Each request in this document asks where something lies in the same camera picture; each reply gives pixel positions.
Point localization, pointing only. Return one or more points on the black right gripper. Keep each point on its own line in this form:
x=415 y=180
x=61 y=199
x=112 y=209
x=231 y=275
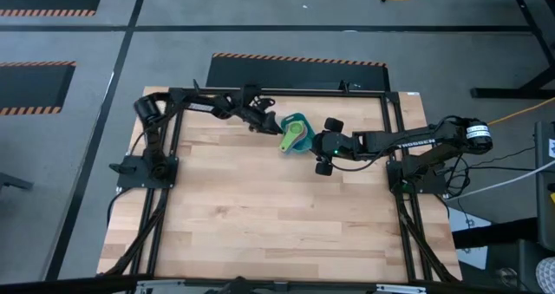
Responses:
x=334 y=146

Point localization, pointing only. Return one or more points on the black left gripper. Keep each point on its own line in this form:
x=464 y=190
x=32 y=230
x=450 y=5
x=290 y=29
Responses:
x=251 y=107

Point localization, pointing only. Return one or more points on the green measuring cup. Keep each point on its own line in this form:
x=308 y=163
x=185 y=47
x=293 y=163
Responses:
x=289 y=138

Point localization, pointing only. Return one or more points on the teal plastic basket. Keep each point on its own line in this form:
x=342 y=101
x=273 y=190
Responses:
x=305 y=120

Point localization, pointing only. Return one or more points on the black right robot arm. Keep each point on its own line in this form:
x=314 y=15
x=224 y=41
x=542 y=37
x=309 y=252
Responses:
x=403 y=142

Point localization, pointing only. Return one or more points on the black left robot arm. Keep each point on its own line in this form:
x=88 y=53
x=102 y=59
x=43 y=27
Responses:
x=195 y=103

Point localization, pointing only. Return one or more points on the white sheet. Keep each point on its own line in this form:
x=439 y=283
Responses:
x=459 y=220

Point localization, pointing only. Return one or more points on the black stand base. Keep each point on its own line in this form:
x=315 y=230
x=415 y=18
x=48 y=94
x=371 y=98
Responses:
x=498 y=93

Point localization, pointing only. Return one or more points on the dark cabinet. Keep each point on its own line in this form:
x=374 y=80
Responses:
x=546 y=198

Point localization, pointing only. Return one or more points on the black box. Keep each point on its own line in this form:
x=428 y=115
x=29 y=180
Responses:
x=520 y=263

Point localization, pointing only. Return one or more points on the patterned white ball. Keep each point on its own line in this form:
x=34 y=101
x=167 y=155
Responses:
x=547 y=276

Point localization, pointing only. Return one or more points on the black crossbeam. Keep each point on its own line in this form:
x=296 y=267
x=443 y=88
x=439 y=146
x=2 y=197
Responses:
x=65 y=285

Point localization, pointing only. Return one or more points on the grey chair leg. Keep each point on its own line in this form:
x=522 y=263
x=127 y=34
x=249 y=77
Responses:
x=13 y=181

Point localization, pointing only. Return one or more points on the black aluminium table frame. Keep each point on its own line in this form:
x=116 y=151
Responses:
x=325 y=93

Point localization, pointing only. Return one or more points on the silver aluminium bracket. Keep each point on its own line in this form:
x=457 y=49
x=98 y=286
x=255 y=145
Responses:
x=401 y=289
x=160 y=287

